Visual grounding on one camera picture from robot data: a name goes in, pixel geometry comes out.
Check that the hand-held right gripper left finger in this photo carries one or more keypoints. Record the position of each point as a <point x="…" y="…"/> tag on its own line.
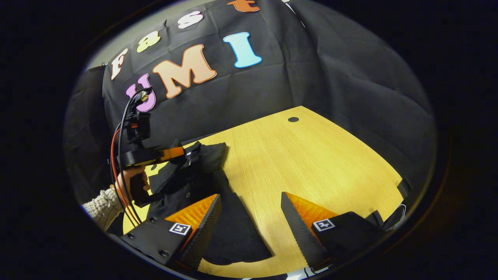
<point x="206" y="233"/>

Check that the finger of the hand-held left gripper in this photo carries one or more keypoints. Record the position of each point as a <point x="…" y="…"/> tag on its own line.
<point x="171" y="154"/>

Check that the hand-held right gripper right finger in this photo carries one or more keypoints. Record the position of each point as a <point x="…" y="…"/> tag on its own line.
<point x="301" y="237"/>

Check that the black coat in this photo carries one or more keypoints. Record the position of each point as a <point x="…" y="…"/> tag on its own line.
<point x="233" y="233"/>

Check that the black chair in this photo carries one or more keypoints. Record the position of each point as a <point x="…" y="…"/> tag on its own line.
<point x="389" y="219"/>

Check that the black table grommet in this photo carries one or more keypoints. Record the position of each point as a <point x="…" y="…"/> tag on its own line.
<point x="293" y="119"/>

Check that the black backdrop cloth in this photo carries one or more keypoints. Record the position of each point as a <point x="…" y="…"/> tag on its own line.
<point x="311" y="77"/>

